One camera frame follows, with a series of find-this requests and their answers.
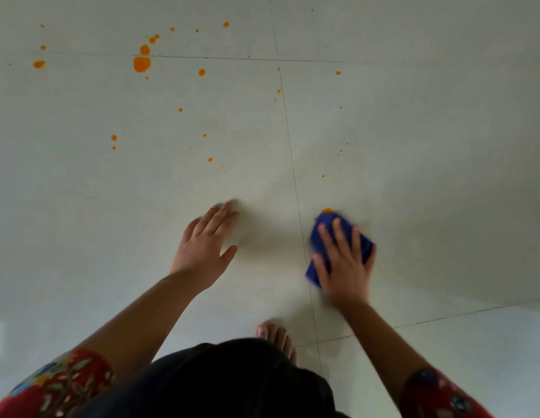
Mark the person's right hand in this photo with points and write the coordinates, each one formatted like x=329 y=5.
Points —
x=346 y=278

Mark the person's left hand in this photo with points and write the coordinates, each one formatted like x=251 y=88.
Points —
x=200 y=256

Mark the person's left little finger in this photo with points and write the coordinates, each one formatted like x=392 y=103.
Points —
x=191 y=228

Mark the person's right little finger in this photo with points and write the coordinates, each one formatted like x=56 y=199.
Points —
x=371 y=258

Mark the person's left middle finger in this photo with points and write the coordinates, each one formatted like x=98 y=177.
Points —
x=220 y=217

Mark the person's right middle finger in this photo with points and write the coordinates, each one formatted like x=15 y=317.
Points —
x=342 y=237

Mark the person's left thumb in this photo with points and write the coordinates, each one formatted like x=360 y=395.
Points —
x=228 y=255

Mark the person's right thumb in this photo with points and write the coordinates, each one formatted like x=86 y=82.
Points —
x=321 y=269

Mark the blue cleaning cloth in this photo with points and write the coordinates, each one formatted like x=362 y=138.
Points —
x=315 y=241

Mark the person's right forearm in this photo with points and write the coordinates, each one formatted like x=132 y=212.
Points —
x=383 y=348

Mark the person's left forearm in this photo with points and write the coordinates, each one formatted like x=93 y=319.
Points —
x=144 y=317

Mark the person's bare foot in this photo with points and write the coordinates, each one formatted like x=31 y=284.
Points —
x=276 y=337

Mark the black trousers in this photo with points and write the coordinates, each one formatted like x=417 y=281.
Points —
x=218 y=383

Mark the red floral right sleeve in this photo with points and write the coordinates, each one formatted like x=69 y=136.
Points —
x=439 y=398

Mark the red floral sleeve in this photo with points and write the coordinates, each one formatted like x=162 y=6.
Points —
x=57 y=385
x=439 y=398

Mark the orange liquid splatter spots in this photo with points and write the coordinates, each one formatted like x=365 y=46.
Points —
x=141 y=64

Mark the red floral left sleeve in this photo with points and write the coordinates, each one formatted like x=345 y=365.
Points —
x=57 y=385

